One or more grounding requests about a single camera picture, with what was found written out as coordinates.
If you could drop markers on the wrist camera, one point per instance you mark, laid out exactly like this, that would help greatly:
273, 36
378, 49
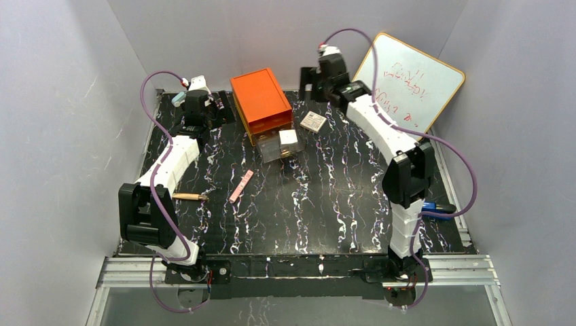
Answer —
326, 50
198, 83

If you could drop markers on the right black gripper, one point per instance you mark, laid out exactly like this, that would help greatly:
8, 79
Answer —
308, 83

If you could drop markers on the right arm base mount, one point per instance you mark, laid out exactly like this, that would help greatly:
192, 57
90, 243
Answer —
389, 270

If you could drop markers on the yellow framed whiteboard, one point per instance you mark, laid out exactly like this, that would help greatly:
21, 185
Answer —
411, 86

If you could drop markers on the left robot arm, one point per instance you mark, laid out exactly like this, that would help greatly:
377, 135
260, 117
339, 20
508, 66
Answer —
147, 213

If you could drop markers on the orange drawer organizer box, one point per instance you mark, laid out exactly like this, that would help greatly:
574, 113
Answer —
261, 104

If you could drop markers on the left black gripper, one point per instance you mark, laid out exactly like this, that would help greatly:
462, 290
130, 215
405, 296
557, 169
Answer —
218, 110

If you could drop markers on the clear plastic drawer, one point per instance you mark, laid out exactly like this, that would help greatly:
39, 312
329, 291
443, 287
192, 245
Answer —
269, 147

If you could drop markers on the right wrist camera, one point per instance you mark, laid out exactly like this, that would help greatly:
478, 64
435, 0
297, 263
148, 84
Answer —
326, 50

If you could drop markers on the aluminium rail frame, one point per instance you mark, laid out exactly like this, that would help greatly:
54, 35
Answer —
353, 275

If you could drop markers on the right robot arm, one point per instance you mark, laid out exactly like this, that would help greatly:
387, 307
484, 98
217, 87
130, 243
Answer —
409, 163

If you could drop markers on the white cube box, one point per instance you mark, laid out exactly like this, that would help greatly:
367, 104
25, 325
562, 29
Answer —
288, 139

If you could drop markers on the blue black stapler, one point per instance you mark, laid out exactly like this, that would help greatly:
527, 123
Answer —
444, 209

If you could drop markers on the pink lipstick box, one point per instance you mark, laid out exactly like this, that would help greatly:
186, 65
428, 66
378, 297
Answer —
240, 187

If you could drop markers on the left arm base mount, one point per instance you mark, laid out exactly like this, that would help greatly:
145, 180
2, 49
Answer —
193, 272

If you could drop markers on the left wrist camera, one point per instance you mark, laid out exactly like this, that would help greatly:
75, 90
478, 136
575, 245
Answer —
198, 83

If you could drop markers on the white printed box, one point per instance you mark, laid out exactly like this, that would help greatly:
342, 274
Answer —
313, 122

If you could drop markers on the wooden makeup brush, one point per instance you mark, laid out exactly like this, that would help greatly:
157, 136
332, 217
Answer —
187, 196

